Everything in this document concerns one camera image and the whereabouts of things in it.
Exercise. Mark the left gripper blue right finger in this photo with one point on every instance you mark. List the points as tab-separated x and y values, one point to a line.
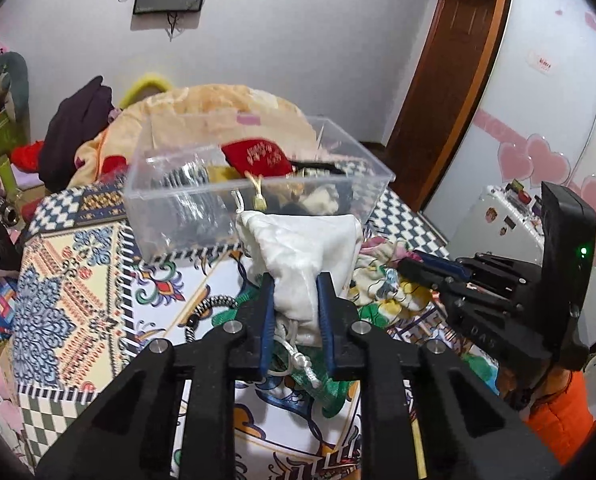
342	356

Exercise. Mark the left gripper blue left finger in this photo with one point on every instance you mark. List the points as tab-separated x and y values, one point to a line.
253	327

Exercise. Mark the white satin drawstring pouch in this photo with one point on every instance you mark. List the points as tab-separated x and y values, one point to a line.
294	250

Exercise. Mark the red drawstring pouch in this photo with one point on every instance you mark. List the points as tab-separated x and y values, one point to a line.
258	157

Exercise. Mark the black tracker box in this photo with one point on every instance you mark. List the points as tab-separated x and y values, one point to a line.
569	226

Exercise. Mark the white sticker covered suitcase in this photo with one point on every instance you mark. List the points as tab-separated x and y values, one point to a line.
500	224

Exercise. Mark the orange garment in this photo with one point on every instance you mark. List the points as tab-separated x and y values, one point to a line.
561	417

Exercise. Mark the patterned colourful bed cover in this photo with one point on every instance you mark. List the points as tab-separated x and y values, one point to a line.
87	304

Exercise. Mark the clear plastic storage bin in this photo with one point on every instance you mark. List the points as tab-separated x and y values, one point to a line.
183	202

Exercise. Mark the white wardrobe with hearts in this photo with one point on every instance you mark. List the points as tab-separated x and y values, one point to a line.
535	122

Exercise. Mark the beige yellow quilt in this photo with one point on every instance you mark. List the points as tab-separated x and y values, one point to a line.
207	114

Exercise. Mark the brown wooden door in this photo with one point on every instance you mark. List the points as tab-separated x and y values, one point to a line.
447	83

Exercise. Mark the yellow round cushion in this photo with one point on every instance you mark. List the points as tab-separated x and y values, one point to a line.
146	85

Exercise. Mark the dark purple clothing pile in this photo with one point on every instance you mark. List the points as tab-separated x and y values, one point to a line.
78	120

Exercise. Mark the red plush item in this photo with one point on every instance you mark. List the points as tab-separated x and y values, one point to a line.
27	157

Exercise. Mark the green cardboard box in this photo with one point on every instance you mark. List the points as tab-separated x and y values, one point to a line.
0	137

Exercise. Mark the grey green plush toy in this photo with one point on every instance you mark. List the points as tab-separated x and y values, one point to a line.
14	85

